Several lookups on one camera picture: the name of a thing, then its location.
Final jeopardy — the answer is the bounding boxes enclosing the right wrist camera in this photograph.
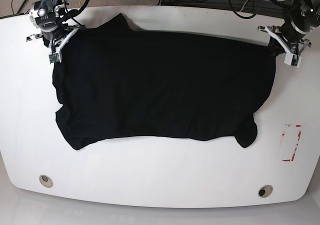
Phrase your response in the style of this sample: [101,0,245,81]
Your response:
[48,52,62,64]

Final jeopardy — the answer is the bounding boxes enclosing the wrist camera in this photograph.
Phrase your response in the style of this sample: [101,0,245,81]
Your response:
[48,52,62,64]
[284,52,302,68]

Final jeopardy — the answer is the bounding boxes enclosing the black t-shirt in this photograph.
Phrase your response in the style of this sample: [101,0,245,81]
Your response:
[52,14,278,150]

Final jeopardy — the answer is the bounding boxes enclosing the red tape rectangle marking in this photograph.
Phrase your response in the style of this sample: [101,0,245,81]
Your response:
[279,124,302,162]

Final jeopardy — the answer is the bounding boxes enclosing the right table cable grommet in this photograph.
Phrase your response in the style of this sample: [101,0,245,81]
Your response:
[258,185,273,198]

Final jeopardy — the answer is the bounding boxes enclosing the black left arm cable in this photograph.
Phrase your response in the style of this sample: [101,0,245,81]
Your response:
[222,0,293,20]

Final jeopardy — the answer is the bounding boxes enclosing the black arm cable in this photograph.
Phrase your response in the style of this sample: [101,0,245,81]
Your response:
[222,0,293,20]
[59,0,94,28]

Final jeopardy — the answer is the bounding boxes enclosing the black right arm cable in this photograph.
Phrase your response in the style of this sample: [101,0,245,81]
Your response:
[59,0,94,28]

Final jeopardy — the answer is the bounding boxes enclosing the table cable grommet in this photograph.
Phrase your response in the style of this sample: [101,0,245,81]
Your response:
[258,185,273,198]
[39,175,53,188]

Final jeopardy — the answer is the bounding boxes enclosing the left table cable grommet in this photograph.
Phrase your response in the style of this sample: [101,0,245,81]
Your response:
[39,175,53,188]

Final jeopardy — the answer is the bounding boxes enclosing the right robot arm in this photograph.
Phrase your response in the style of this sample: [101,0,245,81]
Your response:
[26,0,88,55]

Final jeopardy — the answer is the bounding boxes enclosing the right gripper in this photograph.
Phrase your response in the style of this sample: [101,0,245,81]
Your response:
[26,22,87,54]

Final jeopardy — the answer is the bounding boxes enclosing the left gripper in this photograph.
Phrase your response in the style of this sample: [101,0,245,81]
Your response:
[257,23,312,56]

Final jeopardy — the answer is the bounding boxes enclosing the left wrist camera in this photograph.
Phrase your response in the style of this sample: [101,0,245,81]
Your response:
[284,52,302,68]

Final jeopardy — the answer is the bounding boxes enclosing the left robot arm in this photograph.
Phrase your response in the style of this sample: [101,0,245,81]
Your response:
[263,0,320,58]

